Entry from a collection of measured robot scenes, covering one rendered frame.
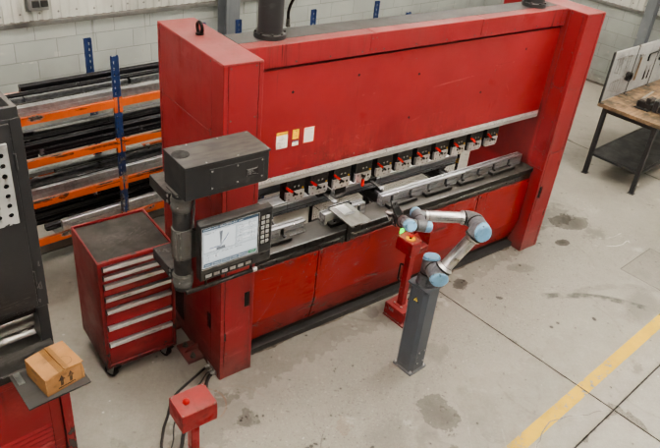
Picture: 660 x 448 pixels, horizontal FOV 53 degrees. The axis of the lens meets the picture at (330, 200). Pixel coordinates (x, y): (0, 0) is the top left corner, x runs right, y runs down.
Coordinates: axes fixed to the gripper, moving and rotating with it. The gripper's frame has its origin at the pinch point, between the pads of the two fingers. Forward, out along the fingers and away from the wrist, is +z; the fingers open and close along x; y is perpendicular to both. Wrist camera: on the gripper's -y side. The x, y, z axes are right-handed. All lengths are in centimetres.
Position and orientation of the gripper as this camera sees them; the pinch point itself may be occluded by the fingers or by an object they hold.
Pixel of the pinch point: (391, 209)
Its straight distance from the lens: 441.1
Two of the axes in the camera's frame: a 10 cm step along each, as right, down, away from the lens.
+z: -2.6, -2.2, 9.4
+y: 1.9, 9.4, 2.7
